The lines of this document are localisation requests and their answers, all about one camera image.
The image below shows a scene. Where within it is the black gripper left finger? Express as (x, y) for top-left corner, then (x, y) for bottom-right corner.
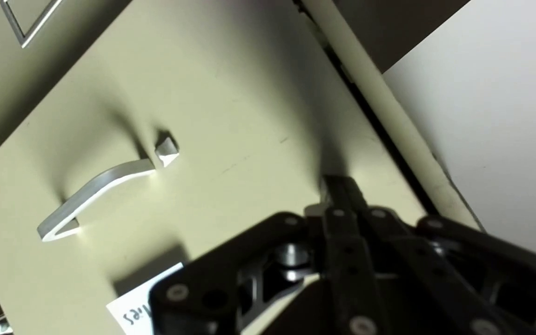
(149, 213), (337, 335)

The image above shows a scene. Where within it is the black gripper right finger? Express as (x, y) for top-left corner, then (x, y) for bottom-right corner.
(324, 176), (536, 335)

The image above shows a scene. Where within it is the beige top drawer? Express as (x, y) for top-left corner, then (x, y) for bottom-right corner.
(0, 0), (423, 335)

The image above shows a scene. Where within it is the beige drawer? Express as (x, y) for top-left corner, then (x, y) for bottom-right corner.
(0, 0), (423, 335)
(0, 0), (133, 146)

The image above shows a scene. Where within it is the white drawer label card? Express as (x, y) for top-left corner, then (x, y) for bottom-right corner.
(107, 263), (183, 335)

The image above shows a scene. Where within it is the beige file cabinet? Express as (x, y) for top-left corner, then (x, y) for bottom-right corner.
(300, 0), (483, 232)

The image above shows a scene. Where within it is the beige bottom drawer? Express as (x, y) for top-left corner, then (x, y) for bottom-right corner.
(0, 0), (133, 146)

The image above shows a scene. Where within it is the silver top drawer handle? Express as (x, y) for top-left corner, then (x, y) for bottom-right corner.
(38, 135), (181, 243)

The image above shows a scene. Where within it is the silver drawer handle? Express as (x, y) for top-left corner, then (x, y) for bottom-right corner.
(0, 0), (64, 49)
(38, 135), (181, 243)

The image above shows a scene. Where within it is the silver bottom drawer handle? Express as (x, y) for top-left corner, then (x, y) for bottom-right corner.
(0, 0), (64, 49)

